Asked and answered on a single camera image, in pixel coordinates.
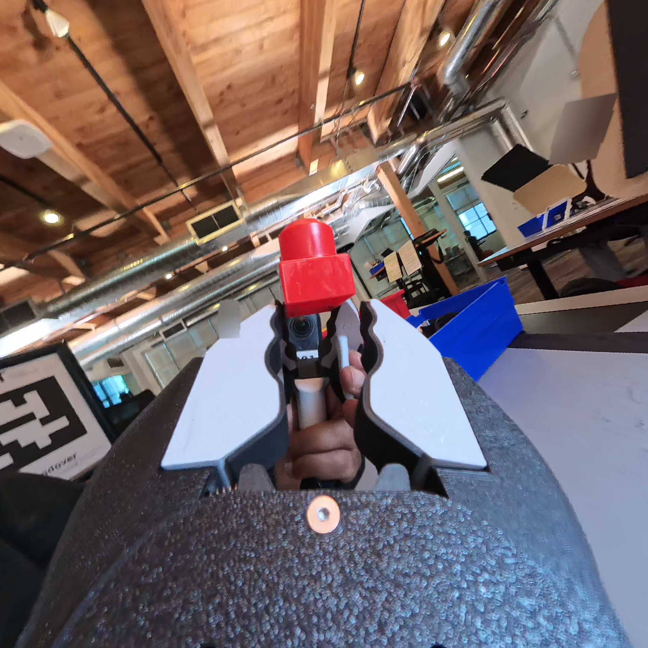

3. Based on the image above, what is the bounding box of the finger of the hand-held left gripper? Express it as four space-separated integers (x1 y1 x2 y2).
280 308 298 374
326 302 363 374

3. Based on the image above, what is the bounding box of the red toy block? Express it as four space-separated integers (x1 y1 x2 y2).
278 218 356 319

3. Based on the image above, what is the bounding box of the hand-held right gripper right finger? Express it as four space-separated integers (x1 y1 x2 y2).
354 299 488 494

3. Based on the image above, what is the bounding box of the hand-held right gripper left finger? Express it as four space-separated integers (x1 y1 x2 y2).
161 304 289 492

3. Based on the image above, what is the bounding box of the white ceiling access point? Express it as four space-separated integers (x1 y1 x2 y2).
0 119 54 161

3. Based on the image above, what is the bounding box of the wooden office desk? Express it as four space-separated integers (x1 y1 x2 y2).
478 195 648 300

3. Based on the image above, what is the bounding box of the blue plastic bin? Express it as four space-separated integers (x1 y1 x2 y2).
405 276 524 383

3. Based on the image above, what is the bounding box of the ceiling light bulb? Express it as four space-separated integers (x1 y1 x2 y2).
43 7 72 39

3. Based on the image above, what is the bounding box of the fiducial marker sign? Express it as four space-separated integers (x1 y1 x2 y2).
0 344 113 481

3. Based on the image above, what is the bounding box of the red storage tote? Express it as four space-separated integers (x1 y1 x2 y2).
382 289 411 320

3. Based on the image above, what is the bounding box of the black flag panel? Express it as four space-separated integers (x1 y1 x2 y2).
481 144 588 218

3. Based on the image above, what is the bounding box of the silver air duct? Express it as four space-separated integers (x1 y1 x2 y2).
46 99 509 350

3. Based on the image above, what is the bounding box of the person's dark clothing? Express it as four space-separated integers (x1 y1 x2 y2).
0 471 85 648

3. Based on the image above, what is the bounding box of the ceiling vent grille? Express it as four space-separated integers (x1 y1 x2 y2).
185 199 245 242

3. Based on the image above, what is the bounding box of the blue bin with white label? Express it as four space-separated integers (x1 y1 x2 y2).
517 199 574 240

